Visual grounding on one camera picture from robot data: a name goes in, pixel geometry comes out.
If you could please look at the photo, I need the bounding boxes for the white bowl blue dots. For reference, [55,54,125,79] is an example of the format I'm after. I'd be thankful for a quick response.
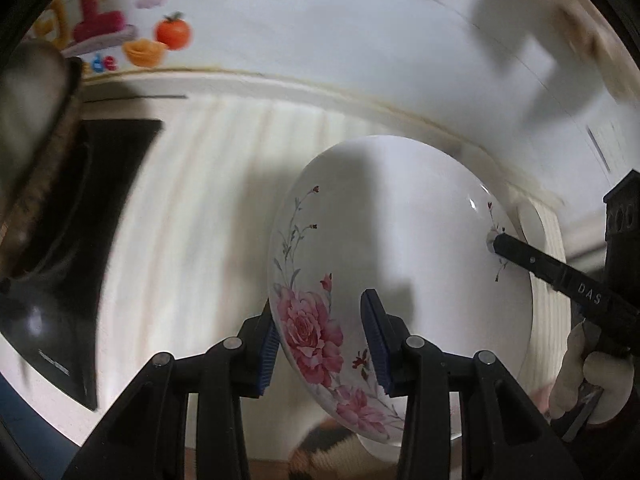
[516,200,546,252]

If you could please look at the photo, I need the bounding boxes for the white plate pink flowers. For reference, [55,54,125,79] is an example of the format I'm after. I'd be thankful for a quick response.
[267,136,533,445]

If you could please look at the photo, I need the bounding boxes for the white gloved right hand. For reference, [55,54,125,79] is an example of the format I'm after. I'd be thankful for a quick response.
[549,322,634,426]

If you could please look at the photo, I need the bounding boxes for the striped cat table cloth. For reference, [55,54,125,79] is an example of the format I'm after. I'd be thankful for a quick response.
[94,94,574,480]

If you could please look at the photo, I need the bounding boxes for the white plate grey flower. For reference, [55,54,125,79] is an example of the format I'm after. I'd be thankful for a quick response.
[357,392,462,463]

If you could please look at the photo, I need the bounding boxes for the black induction cooktop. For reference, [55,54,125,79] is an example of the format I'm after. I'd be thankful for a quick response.
[1,119,163,410]

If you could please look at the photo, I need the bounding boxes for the steel wok with lid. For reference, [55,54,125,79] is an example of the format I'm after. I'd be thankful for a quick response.
[1,39,82,278]

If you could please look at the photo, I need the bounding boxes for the colourful wall sticker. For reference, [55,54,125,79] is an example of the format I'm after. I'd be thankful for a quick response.
[26,0,204,78]

